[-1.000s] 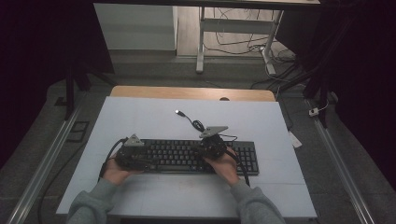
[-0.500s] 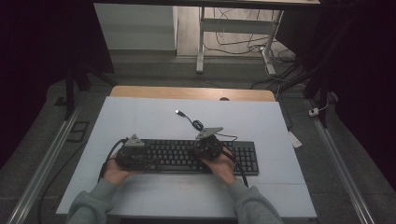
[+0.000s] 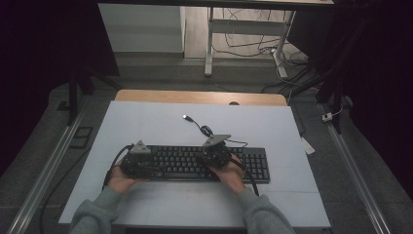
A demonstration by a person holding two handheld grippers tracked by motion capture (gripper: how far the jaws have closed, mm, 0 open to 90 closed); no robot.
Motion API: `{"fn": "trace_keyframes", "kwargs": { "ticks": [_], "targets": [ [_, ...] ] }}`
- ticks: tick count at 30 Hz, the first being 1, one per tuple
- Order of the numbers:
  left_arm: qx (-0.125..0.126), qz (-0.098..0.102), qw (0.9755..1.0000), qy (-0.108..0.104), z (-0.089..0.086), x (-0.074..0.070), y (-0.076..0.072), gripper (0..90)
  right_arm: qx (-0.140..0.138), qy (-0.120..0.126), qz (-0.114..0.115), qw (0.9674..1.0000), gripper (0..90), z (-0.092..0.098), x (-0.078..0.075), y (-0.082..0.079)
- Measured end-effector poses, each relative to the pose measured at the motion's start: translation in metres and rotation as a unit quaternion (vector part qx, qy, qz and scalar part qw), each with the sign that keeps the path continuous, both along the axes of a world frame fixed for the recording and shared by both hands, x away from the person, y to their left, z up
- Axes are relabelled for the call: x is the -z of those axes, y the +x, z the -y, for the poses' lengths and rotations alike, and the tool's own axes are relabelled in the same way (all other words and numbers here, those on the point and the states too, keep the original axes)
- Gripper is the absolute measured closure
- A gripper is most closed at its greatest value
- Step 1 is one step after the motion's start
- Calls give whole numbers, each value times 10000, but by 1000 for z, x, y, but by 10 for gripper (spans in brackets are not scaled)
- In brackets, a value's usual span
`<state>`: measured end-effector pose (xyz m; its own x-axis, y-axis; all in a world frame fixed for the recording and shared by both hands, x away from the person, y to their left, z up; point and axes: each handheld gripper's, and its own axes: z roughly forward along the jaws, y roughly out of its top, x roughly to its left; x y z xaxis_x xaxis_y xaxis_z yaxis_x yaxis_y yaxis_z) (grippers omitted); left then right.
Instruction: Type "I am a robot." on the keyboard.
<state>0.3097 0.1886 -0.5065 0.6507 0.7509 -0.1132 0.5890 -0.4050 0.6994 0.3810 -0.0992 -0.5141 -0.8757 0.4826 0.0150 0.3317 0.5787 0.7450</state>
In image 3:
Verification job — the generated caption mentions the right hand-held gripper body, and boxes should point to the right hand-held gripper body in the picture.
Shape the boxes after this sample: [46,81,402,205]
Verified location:
[203,134,232,170]

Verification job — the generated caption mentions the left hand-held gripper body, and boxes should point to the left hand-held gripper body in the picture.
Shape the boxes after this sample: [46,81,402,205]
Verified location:
[120,139,152,179]

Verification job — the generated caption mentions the black keyboard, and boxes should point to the black keyboard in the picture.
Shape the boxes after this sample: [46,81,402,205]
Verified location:
[140,144,271,183]

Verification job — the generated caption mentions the person's left hand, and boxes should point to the person's left hand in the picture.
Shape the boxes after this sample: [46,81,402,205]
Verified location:
[107,162,142,194]

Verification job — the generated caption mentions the white board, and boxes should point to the white board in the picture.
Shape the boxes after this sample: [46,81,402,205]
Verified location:
[57,100,331,228]

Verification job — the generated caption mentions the white tag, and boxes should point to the white tag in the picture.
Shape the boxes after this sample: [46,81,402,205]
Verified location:
[300,136,316,155]

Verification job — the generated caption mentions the black stand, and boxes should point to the black stand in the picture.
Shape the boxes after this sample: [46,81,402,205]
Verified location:
[66,58,121,126]
[291,58,345,135]

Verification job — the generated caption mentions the white-legged desk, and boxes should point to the white-legged desk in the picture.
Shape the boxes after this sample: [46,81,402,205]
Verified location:
[96,0,335,79]

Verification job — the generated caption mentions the white cabinet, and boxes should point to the white cabinet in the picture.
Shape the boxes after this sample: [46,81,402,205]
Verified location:
[97,3,186,54]

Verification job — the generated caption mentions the black curtain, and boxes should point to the black curtain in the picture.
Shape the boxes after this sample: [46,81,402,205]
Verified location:
[0,0,120,176]
[286,0,413,199]

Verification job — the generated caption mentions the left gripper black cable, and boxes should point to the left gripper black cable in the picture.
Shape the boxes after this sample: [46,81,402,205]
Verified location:
[102,143,134,188]

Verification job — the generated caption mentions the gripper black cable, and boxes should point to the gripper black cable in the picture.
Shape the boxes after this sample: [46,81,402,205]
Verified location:
[230,157,260,197]
[102,143,134,188]

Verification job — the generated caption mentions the black keyboard USB cable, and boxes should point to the black keyboard USB cable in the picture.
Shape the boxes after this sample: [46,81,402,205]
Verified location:
[182,114,248,148]

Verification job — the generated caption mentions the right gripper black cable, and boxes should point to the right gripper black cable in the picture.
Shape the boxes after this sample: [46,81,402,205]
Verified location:
[230,157,260,197]

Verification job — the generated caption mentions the black floor cable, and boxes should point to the black floor cable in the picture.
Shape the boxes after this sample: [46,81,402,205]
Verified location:
[39,147,93,234]

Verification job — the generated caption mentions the aluminium rail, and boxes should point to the aluminium rail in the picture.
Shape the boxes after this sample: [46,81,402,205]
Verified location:
[319,103,393,234]
[6,106,89,234]

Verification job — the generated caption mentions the tangle of floor cables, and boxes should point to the tangle of floor cables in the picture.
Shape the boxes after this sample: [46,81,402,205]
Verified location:
[212,8,310,96]

